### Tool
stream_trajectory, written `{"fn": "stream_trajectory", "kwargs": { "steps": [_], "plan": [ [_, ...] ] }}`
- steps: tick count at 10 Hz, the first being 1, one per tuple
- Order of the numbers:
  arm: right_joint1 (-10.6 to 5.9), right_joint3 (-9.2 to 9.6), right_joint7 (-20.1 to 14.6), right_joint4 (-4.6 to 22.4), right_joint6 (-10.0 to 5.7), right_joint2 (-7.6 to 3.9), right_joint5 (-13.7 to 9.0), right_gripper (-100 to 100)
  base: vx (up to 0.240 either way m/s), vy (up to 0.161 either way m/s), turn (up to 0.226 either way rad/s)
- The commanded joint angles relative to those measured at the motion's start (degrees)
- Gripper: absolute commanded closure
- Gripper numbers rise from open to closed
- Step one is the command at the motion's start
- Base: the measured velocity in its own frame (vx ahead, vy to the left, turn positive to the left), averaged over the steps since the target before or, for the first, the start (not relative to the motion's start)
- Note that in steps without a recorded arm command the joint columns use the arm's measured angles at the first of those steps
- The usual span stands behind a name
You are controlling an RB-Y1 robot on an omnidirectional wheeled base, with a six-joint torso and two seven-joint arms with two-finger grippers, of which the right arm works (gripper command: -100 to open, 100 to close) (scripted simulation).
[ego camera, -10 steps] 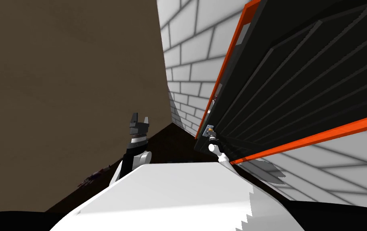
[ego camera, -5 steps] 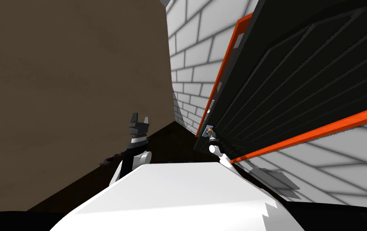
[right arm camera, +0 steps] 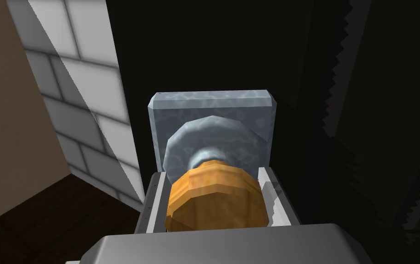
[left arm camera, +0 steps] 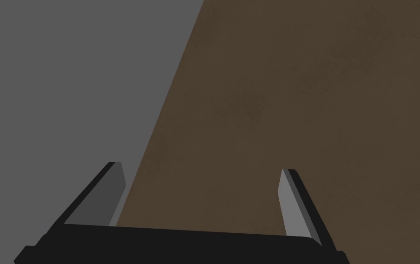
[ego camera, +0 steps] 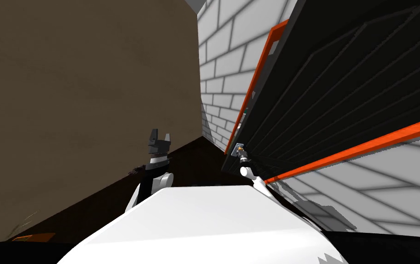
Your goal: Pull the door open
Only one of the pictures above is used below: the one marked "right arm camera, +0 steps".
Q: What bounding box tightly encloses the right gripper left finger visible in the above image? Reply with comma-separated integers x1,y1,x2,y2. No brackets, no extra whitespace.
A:
134,171,171,234

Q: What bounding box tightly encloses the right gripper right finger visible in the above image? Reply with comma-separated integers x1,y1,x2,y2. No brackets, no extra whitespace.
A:
257,165,302,228

